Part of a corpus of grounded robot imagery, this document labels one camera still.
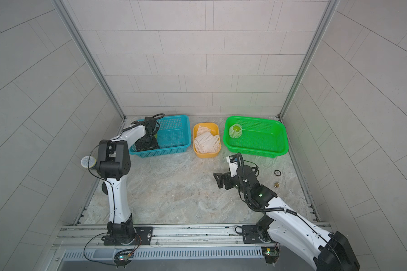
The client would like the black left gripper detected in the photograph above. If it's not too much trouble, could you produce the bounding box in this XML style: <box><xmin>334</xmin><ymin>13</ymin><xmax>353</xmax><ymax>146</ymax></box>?
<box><xmin>137</xmin><ymin>136</ymin><xmax>160</xmax><ymax>154</ymax></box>

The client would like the white foam net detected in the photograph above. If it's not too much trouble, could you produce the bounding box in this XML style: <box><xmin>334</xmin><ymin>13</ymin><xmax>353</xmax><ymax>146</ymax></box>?
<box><xmin>228</xmin><ymin>124</ymin><xmax>243</xmax><ymax>139</ymax></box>

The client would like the green custard apple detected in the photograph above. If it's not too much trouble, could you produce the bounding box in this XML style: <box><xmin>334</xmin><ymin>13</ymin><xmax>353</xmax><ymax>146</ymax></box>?
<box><xmin>232</xmin><ymin>125</ymin><xmax>241</xmax><ymax>133</ymax></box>

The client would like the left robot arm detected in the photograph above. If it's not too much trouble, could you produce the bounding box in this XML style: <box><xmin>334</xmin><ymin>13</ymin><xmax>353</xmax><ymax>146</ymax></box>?
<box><xmin>81</xmin><ymin>114</ymin><xmax>165</xmax><ymax>246</ymax></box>

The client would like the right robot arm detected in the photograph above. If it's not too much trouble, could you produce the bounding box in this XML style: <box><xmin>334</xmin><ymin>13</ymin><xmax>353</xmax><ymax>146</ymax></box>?
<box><xmin>213</xmin><ymin>153</ymin><xmax>361</xmax><ymax>271</ymax></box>

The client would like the pile of foam nets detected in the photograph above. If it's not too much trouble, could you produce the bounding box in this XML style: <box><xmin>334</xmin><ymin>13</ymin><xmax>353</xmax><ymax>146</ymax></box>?
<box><xmin>193</xmin><ymin>125</ymin><xmax>221</xmax><ymax>154</ymax></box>

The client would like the teal plastic basket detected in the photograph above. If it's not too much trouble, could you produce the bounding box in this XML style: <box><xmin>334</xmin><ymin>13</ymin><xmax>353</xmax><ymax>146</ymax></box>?
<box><xmin>130</xmin><ymin>115</ymin><xmax>192</xmax><ymax>158</ymax></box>

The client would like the yellow plastic tub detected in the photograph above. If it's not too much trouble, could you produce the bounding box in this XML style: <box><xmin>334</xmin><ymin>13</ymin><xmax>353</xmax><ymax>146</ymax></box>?
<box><xmin>192</xmin><ymin>123</ymin><xmax>221</xmax><ymax>158</ymax></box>

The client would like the green plastic basket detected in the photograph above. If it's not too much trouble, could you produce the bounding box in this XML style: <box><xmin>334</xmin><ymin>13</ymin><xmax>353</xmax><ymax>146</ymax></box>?
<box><xmin>223</xmin><ymin>116</ymin><xmax>289</xmax><ymax>158</ymax></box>

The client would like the right circuit board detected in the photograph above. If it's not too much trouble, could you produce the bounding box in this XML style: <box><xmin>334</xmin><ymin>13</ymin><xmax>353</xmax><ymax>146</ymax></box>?
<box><xmin>261</xmin><ymin>246</ymin><xmax>280</xmax><ymax>264</ymax></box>

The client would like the circuit board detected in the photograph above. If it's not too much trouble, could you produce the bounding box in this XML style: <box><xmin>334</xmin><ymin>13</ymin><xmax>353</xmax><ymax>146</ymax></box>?
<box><xmin>261</xmin><ymin>246</ymin><xmax>280</xmax><ymax>264</ymax></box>
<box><xmin>113</xmin><ymin>250</ymin><xmax>133</xmax><ymax>268</ymax></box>

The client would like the left circuit board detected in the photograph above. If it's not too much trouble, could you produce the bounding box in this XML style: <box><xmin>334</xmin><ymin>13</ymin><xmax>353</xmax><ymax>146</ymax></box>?
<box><xmin>113</xmin><ymin>250</ymin><xmax>133</xmax><ymax>268</ymax></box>

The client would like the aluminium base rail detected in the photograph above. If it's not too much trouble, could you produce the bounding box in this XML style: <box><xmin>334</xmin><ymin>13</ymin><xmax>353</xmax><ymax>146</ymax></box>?
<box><xmin>47</xmin><ymin>224</ymin><xmax>272</xmax><ymax>266</ymax></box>

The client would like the aluminium corner post left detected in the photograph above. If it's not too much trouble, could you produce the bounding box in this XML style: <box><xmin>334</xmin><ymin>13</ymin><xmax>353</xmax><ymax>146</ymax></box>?
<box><xmin>52</xmin><ymin>0</ymin><xmax>125</xmax><ymax>120</ymax></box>

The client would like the aluminium corner post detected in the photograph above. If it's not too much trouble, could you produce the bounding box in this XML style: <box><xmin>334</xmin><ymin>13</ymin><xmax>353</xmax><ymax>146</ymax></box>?
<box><xmin>52</xmin><ymin>0</ymin><xmax>125</xmax><ymax>120</ymax></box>
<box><xmin>278</xmin><ymin>0</ymin><xmax>339</xmax><ymax>121</ymax></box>

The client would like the aluminium corner post right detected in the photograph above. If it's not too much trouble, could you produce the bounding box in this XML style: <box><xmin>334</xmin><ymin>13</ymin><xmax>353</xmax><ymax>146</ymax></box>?
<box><xmin>278</xmin><ymin>0</ymin><xmax>339</xmax><ymax>121</ymax></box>

